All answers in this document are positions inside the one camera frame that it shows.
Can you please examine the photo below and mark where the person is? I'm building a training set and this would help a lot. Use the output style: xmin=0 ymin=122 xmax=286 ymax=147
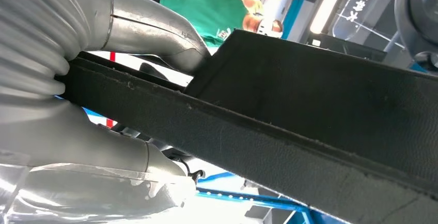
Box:
xmin=160 ymin=0 xmax=285 ymax=48

